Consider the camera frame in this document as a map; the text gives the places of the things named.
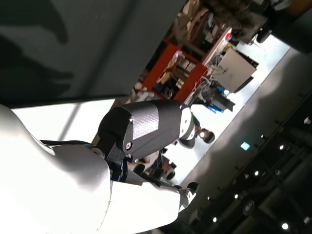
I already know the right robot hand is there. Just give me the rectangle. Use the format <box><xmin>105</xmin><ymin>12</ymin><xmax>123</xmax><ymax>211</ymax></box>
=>
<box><xmin>0</xmin><ymin>98</ymin><xmax>200</xmax><ymax>234</ymax></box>

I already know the person with black hair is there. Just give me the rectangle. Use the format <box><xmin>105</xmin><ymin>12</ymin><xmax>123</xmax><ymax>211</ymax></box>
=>
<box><xmin>195</xmin><ymin>118</ymin><xmax>216</xmax><ymax>145</ymax></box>

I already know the red metal shelf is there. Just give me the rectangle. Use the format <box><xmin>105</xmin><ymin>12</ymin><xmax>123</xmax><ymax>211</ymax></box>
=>
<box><xmin>143</xmin><ymin>38</ymin><xmax>208</xmax><ymax>101</ymax></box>

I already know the grey computer case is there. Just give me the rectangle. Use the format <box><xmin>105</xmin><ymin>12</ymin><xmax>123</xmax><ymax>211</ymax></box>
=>
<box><xmin>217</xmin><ymin>45</ymin><xmax>258</xmax><ymax>94</ymax></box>

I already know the dark padded jacket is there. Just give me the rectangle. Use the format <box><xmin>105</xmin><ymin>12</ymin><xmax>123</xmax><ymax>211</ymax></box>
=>
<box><xmin>211</xmin><ymin>0</ymin><xmax>258</xmax><ymax>28</ymax></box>

